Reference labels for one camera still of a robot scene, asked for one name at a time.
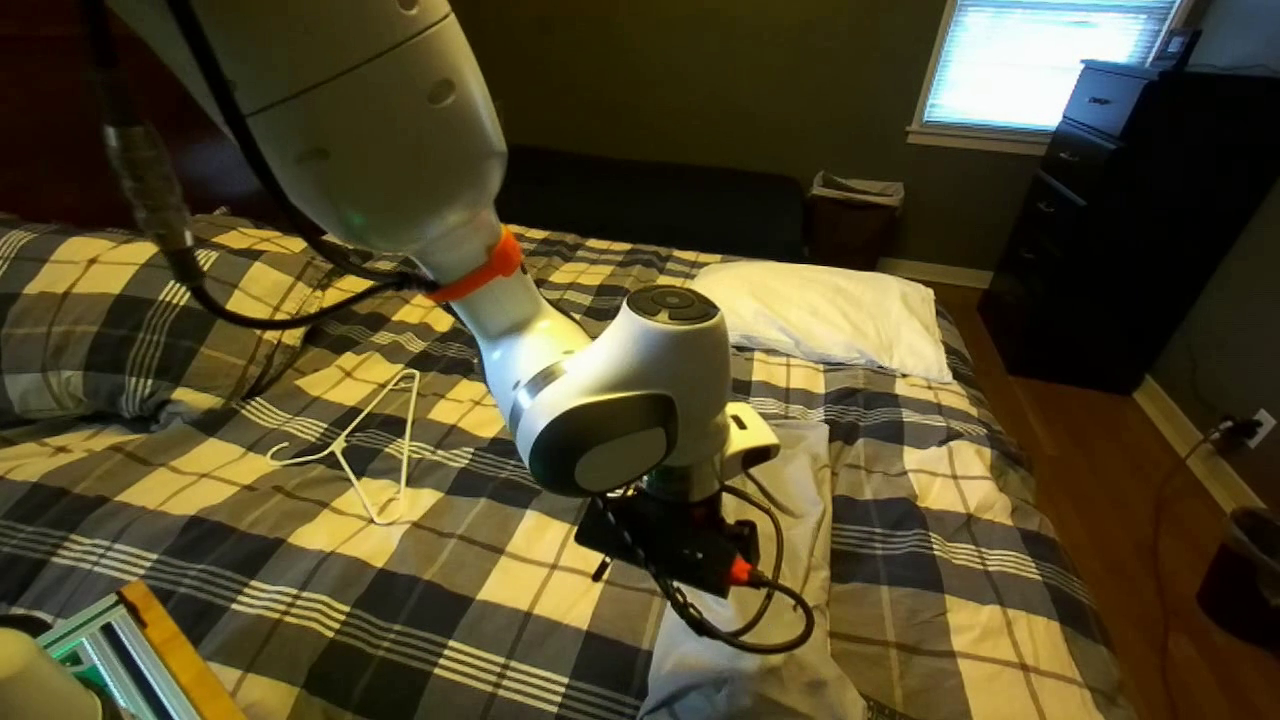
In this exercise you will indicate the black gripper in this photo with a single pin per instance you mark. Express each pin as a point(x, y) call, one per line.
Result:
point(677, 543)

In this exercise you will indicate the grey pillow case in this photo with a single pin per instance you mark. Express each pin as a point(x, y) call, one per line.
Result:
point(789, 665)

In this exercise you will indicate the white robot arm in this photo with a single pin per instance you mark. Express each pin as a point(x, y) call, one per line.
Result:
point(372, 121)

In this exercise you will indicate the white pillow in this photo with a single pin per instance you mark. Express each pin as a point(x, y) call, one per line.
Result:
point(830, 313)

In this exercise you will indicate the plaid covered pillow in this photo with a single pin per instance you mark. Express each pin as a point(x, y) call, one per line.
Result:
point(93, 324)

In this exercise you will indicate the plaid checkered bed comforter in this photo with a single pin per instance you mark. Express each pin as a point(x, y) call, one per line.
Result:
point(950, 592)

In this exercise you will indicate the dark low couch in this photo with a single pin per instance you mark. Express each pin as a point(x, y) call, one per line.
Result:
point(681, 206)

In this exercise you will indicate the dark bin with liner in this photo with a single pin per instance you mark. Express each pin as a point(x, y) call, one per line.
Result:
point(850, 217)

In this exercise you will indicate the green framed wooden stand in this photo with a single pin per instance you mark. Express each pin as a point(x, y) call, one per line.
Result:
point(137, 658)

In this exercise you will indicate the black tall dresser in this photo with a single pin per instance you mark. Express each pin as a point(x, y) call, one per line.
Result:
point(1146, 186)

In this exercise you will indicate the white wire clothes hanger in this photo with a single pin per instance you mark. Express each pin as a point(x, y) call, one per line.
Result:
point(377, 455)

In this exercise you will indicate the window with white frame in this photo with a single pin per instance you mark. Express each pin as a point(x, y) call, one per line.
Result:
point(1001, 68)

